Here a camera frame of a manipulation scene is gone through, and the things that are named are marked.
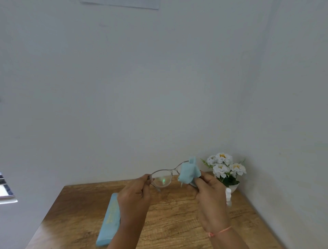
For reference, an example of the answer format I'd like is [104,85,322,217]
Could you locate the person's left hand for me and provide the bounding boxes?
[117,174,153,228]

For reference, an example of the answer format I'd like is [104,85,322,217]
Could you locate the person's right hand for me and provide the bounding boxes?
[194,171,231,234]

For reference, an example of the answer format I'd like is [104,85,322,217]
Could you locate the clear frame eyeglasses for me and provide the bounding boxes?
[149,161,190,193]

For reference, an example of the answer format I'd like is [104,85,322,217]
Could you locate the light blue cleaning cloth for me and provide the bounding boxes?
[177,156,202,186]

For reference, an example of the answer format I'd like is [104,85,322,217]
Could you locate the person's right forearm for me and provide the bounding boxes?
[209,228,250,249]

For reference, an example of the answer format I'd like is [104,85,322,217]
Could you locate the person's left forearm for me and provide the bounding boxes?
[106,224,146,249]

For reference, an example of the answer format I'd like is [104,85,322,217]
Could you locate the white artificial flower bunch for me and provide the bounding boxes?
[200,153,247,187]

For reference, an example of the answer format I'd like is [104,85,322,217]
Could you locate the white flower pot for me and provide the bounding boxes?
[225,183,240,196]

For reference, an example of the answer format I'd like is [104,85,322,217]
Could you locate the light blue glasses case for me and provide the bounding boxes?
[96,193,121,247]

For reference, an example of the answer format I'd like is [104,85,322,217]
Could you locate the orange thread bracelet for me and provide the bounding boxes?
[208,225,233,238]

